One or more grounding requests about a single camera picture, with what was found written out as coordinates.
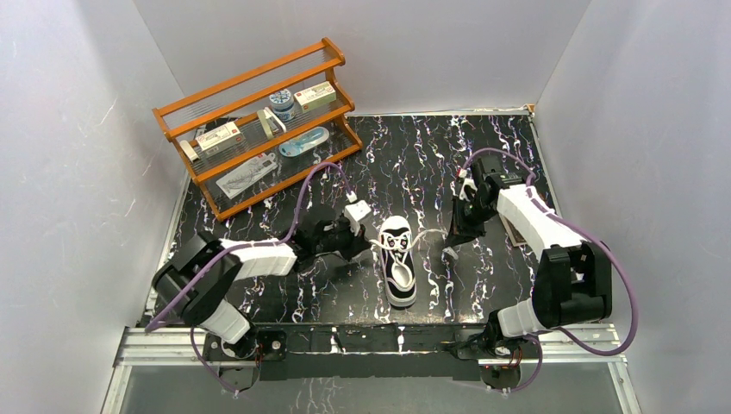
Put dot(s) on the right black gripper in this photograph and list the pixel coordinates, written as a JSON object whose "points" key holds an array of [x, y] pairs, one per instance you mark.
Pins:
{"points": [[462, 232]]}

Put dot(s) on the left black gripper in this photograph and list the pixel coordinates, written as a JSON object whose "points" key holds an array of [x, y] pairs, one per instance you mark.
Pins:
{"points": [[347, 239]]}

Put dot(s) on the black white canvas sneaker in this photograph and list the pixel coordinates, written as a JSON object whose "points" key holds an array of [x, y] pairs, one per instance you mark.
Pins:
{"points": [[397, 298]]}

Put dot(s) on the white shoelace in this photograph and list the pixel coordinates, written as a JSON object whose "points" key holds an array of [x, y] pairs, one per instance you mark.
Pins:
{"points": [[395, 246]]}

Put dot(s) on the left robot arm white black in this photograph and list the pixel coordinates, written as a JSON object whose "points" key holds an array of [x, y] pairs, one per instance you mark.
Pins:
{"points": [[194, 283]]}

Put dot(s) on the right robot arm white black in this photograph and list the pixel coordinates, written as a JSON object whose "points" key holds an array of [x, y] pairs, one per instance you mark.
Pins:
{"points": [[573, 280]]}

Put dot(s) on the brown book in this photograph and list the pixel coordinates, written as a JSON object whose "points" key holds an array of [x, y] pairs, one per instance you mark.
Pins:
{"points": [[515, 237]]}

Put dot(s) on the blue packaged item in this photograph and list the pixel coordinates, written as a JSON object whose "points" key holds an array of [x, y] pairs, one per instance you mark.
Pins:
{"points": [[305, 142]]}

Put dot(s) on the white patterned flat package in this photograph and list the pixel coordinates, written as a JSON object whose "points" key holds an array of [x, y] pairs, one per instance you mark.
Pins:
{"points": [[246, 174]]}

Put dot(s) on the orange wooden shelf rack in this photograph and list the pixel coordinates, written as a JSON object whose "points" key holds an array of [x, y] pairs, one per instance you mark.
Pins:
{"points": [[237, 100]]}

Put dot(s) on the round blue white tin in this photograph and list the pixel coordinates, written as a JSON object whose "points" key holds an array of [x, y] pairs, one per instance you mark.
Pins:
{"points": [[283, 105]]}

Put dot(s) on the white green box top shelf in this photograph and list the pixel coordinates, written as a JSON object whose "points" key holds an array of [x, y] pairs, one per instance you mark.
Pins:
{"points": [[315, 96]]}

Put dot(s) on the white red box middle shelf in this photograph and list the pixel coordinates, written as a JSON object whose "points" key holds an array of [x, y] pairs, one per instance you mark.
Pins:
{"points": [[219, 139]]}

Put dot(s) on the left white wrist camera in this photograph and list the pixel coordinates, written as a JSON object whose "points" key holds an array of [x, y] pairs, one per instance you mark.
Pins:
{"points": [[356, 211]]}

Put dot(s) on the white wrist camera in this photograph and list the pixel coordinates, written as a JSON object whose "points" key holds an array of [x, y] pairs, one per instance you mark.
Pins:
{"points": [[356, 211], [464, 188]]}

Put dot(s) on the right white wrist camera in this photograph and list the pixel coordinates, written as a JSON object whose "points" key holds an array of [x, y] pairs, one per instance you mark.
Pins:
{"points": [[464, 188]]}

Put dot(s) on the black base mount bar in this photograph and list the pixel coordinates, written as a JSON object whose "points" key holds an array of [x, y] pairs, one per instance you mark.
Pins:
{"points": [[507, 376]]}

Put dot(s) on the aluminium frame rail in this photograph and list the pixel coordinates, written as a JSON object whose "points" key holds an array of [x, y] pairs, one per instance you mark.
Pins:
{"points": [[182, 346]]}

